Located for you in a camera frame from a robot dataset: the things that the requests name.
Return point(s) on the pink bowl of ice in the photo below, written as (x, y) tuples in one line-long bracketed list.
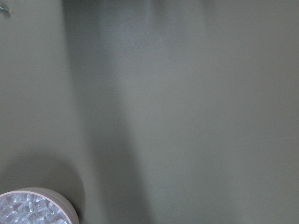
[(36, 206)]

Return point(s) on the brown table mat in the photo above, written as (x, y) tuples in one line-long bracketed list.
[(153, 111)]

